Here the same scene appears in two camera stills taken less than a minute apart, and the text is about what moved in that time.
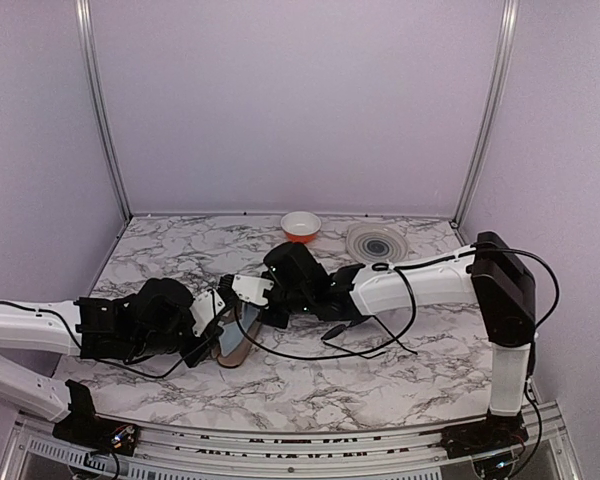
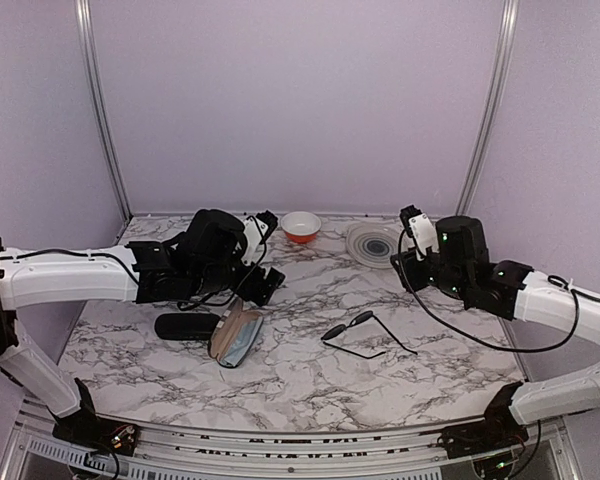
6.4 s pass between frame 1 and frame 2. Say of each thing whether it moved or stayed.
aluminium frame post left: stayed
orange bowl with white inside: stayed
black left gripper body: moved
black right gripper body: moved
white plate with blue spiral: stayed
